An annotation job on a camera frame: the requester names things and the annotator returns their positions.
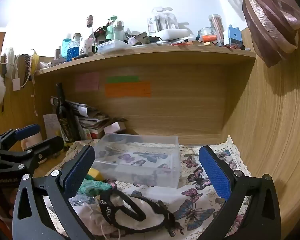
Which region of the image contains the blue box gadget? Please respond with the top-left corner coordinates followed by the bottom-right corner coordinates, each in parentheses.
top-left (227, 25), bottom-right (242, 47)

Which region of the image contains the yellow headband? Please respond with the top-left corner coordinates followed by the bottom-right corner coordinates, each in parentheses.
top-left (30, 51), bottom-right (38, 73)

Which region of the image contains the stack of magazines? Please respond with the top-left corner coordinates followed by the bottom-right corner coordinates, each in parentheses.
top-left (64, 99), bottom-right (111, 140)

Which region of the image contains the tall clear jar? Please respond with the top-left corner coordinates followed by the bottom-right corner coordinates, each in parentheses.
top-left (208, 14), bottom-right (224, 43)

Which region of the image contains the clear bottle silver cap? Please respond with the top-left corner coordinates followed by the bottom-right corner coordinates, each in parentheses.
top-left (113, 20), bottom-right (126, 41)

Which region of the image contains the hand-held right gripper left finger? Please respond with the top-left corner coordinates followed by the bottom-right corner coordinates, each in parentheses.
top-left (12, 145), bottom-right (96, 240)

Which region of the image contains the mauve hanging cloth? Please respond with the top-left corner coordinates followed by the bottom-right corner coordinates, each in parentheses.
top-left (241, 0), bottom-right (300, 68)

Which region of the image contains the mint green pump bottle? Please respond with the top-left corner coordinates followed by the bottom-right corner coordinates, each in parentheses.
top-left (105, 15), bottom-right (118, 42)

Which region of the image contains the wooden shelf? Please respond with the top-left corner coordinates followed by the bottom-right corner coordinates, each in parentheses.
top-left (33, 43), bottom-right (257, 76)

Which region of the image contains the clear plastic storage box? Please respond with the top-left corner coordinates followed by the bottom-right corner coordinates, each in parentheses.
top-left (89, 133), bottom-right (182, 189)

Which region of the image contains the small white box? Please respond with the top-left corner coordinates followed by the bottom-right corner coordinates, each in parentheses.
top-left (103, 121), bottom-right (127, 134)

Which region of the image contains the tall clear bottle brown cap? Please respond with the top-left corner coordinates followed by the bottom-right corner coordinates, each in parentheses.
top-left (83, 15), bottom-right (96, 54)

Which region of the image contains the white paper card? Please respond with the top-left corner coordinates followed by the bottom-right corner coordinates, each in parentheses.
top-left (43, 113), bottom-right (63, 141)

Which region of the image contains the beige tape roll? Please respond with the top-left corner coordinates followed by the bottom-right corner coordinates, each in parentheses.
top-left (20, 132), bottom-right (42, 151)

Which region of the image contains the white cloth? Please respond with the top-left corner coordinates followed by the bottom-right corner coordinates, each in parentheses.
top-left (71, 194), bottom-right (167, 240)

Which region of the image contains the pink sticky note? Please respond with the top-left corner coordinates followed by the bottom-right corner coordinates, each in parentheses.
top-left (75, 72), bottom-right (100, 92)

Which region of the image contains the white fluffy headband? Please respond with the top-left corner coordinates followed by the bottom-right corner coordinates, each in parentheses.
top-left (3, 47), bottom-right (16, 66)

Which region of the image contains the butterfly print lace tablecloth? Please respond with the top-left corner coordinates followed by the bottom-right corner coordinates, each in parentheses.
top-left (44, 135), bottom-right (252, 240)

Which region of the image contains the dark wine bottle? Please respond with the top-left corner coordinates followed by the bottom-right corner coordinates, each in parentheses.
top-left (55, 82), bottom-right (78, 147)

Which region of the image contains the white tray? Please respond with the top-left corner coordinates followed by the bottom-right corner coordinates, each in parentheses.
top-left (155, 28), bottom-right (190, 41)

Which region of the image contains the orange sticky note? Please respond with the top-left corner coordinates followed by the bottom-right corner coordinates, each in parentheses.
top-left (105, 81), bottom-right (152, 98)

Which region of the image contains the black lace hanging headband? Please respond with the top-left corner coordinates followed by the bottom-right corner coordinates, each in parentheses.
top-left (21, 54), bottom-right (32, 86)

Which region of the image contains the small light blue bottle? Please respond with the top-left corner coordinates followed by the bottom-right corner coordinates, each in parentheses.
top-left (61, 33), bottom-right (73, 57)

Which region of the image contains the short glass jar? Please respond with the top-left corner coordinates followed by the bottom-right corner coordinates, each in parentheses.
top-left (198, 27), bottom-right (216, 42)

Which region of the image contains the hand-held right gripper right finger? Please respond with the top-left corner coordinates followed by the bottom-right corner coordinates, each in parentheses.
top-left (198, 145), bottom-right (282, 240)

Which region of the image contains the green sticky note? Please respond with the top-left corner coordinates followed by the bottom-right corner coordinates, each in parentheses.
top-left (106, 76), bottom-right (140, 83)

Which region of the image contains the white plastic box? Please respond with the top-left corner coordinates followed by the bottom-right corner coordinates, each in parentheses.
top-left (97, 39), bottom-right (131, 54)

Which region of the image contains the black lace headband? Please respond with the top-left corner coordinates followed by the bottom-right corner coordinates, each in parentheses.
top-left (97, 187), bottom-right (184, 236)
top-left (21, 54), bottom-right (32, 86)

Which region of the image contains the blue liquid bottle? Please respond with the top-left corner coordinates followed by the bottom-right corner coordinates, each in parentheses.
top-left (67, 33), bottom-right (81, 62)

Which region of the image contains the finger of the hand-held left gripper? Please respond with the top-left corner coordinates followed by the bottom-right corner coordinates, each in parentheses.
top-left (0, 124), bottom-right (42, 153)
top-left (0, 136), bottom-right (65, 170)

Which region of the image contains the clear acrylic organizer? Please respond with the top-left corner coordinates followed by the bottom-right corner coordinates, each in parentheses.
top-left (147, 6), bottom-right (178, 36)

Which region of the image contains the yellow block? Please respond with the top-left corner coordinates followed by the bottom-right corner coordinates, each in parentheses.
top-left (87, 167), bottom-right (101, 181)

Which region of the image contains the green scrunchie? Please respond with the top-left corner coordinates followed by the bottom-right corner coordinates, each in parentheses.
top-left (77, 178), bottom-right (113, 196)

